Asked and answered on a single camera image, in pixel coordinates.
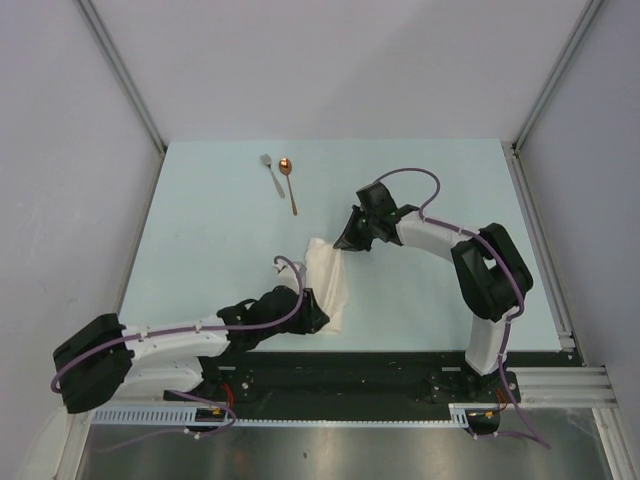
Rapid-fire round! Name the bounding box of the white cloth napkin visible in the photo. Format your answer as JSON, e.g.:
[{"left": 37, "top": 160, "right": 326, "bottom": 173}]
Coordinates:
[{"left": 305, "top": 238, "right": 349, "bottom": 334}]

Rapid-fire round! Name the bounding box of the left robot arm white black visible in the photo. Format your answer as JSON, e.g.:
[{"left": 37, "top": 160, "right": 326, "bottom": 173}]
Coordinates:
[{"left": 50, "top": 285, "right": 335, "bottom": 414}]

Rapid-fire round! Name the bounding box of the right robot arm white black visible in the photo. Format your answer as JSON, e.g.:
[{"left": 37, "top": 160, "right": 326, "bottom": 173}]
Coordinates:
[{"left": 334, "top": 182, "right": 533, "bottom": 401}]

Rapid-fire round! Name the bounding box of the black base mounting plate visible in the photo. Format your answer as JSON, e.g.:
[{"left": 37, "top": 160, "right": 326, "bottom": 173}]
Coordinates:
[{"left": 164, "top": 350, "right": 581, "bottom": 409}]

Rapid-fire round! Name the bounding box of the copper spoon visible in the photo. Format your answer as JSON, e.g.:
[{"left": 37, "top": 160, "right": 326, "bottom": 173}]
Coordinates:
[{"left": 279, "top": 157, "right": 298, "bottom": 216}]

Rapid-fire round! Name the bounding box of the silver fork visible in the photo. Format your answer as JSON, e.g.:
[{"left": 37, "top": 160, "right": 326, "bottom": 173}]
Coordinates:
[{"left": 260, "top": 154, "right": 286, "bottom": 199}]

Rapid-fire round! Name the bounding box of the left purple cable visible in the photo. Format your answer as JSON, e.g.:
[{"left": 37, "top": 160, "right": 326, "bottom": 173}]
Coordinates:
[{"left": 52, "top": 256, "right": 309, "bottom": 451}]

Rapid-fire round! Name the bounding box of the purple cable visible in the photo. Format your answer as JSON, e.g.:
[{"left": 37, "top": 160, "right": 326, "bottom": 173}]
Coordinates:
[
  {"left": 374, "top": 168, "right": 551, "bottom": 449},
  {"left": 52, "top": 256, "right": 309, "bottom": 451}
]

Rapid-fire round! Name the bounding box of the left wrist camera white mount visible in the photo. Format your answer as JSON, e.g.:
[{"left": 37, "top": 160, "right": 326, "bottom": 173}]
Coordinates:
[{"left": 273, "top": 260, "right": 306, "bottom": 292}]

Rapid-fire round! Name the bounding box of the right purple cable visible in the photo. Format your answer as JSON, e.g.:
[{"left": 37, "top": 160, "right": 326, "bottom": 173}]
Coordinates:
[{"left": 374, "top": 168, "right": 551, "bottom": 449}]

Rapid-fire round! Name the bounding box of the white slotted cable duct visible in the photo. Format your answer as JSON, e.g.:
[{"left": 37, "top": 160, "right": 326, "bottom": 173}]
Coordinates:
[{"left": 93, "top": 403, "right": 496, "bottom": 427}]

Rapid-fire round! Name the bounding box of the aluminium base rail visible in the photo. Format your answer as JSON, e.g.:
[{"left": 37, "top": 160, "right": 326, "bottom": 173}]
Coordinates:
[{"left": 512, "top": 367, "right": 617, "bottom": 408}]

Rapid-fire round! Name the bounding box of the left aluminium frame post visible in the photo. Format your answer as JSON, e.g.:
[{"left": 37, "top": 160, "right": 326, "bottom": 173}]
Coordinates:
[{"left": 72, "top": 0, "right": 168, "bottom": 154}]

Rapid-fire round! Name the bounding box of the aluminium frame post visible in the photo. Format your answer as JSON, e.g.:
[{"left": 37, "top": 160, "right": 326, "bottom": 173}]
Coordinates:
[
  {"left": 72, "top": 0, "right": 168, "bottom": 154},
  {"left": 511, "top": 0, "right": 607, "bottom": 154}
]

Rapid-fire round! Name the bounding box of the right aluminium frame post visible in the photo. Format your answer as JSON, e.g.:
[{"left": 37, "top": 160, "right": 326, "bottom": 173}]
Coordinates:
[{"left": 511, "top": 0, "right": 607, "bottom": 154}]

